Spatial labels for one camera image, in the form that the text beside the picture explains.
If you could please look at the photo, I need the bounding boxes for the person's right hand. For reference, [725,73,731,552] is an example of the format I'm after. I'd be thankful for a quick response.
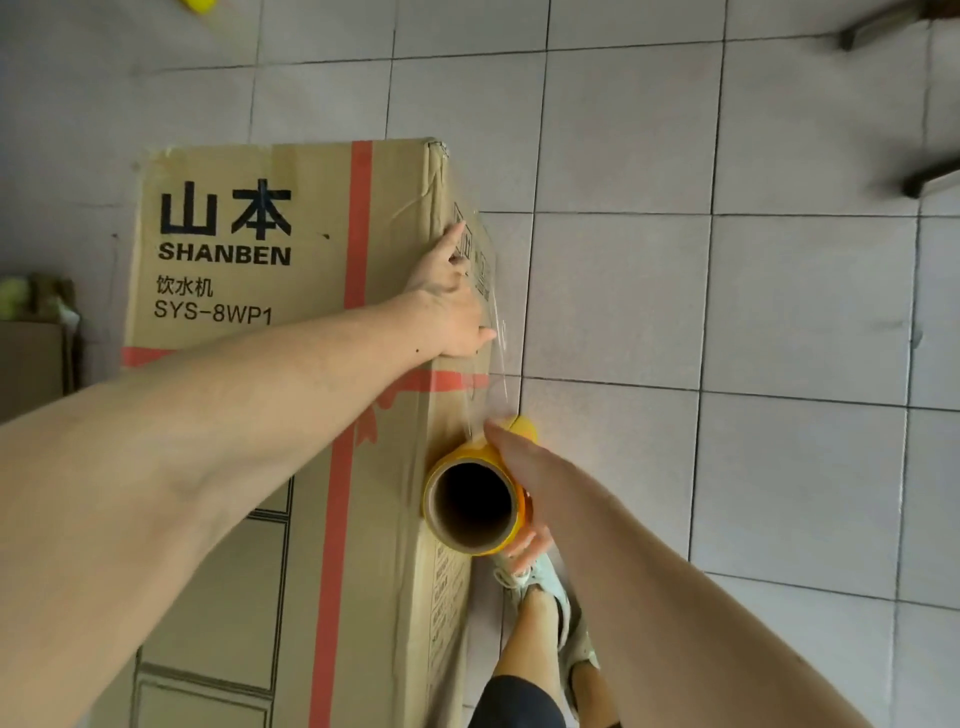
[484,419,583,577]

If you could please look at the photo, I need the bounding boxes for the person's left hand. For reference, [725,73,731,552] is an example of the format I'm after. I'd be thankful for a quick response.
[403,221,499,367]

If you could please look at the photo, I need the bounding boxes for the brown cardboard box red ribbon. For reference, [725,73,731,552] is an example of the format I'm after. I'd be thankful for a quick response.
[89,137,500,728]

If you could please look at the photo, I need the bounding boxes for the person's right forearm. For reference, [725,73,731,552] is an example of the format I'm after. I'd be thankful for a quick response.
[551,461,875,728]

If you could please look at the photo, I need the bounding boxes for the person's left forearm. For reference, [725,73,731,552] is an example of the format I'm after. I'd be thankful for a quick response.
[0,288,444,728]

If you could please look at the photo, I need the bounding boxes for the person's left leg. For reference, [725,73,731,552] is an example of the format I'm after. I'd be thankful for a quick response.
[491,588,564,688]

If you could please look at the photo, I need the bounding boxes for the person's leg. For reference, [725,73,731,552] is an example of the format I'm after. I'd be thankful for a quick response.
[573,659,624,728]
[491,588,564,688]

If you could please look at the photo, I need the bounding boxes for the person's right leg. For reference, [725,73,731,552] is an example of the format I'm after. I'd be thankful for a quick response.
[573,659,624,728]

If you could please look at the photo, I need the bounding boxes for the flattened brown cardboard pile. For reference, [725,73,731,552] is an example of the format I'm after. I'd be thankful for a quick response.
[0,273,82,425]

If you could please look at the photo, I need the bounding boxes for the white left shoe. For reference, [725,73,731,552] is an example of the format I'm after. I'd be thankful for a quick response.
[491,553,573,652]

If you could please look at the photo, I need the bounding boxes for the white shoe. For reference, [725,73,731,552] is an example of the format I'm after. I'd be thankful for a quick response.
[558,603,601,714]
[491,553,573,652]

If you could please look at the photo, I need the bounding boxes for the white right shoe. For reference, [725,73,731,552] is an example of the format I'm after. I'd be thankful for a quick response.
[558,603,601,714]

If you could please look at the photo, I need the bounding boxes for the dark shorts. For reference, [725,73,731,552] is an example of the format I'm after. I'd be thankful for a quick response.
[468,674,624,728]

